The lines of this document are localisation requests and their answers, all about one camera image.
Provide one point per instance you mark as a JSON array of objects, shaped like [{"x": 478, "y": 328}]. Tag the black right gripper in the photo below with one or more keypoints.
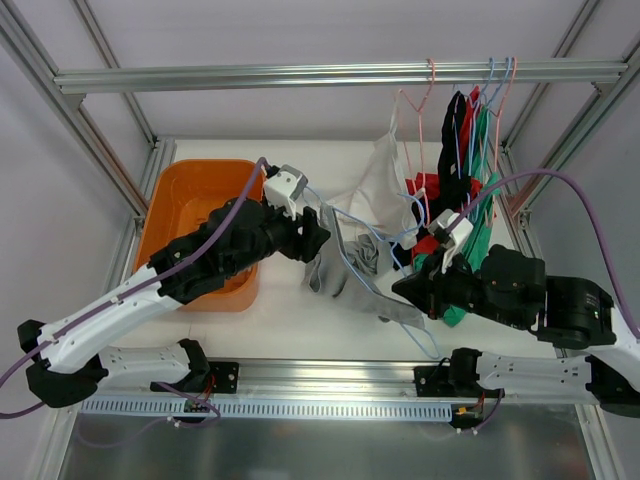
[{"x": 432, "y": 286}]

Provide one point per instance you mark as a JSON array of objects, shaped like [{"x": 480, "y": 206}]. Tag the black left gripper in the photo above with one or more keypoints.
[{"x": 304, "y": 235}]

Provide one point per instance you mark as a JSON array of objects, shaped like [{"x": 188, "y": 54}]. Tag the grey tank top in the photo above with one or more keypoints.
[{"x": 346, "y": 272}]

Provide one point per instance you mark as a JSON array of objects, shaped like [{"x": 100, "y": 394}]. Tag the white tank top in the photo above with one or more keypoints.
[{"x": 380, "y": 204}]

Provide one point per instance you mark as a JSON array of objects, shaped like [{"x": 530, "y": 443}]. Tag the red tank top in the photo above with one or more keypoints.
[{"x": 453, "y": 186}]

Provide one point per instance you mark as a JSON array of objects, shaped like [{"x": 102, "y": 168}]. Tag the pink wire hanger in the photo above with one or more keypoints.
[
  {"x": 493, "y": 112},
  {"x": 420, "y": 130}
]

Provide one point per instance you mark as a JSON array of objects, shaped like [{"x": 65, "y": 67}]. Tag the black tank top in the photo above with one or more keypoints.
[{"x": 474, "y": 250}]

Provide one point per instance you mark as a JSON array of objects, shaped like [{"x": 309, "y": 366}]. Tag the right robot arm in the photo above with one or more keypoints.
[{"x": 571, "y": 314}]

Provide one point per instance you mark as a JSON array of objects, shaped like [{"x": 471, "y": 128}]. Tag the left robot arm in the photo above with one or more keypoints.
[{"x": 75, "y": 357}]

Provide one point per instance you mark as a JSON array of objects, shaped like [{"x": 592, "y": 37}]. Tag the green tank top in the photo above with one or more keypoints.
[{"x": 484, "y": 212}]

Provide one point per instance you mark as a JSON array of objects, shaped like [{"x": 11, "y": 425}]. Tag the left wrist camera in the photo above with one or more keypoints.
[{"x": 282, "y": 188}]

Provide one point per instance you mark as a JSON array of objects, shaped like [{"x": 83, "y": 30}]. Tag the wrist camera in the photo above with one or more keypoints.
[
  {"x": 282, "y": 188},
  {"x": 451, "y": 230}
]

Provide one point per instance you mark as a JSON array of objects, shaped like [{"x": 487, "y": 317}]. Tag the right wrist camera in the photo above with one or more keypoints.
[{"x": 451, "y": 230}]

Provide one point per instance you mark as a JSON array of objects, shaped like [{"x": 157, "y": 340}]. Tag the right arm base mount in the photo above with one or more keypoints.
[{"x": 436, "y": 382}]

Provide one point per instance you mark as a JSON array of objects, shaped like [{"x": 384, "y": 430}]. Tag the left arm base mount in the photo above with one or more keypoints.
[{"x": 221, "y": 378}]

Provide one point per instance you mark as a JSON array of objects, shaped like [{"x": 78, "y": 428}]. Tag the white slotted cable duct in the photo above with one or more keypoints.
[{"x": 263, "y": 408}]

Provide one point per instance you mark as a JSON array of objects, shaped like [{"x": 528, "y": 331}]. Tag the aluminium hanging rail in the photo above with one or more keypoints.
[{"x": 191, "y": 78}]

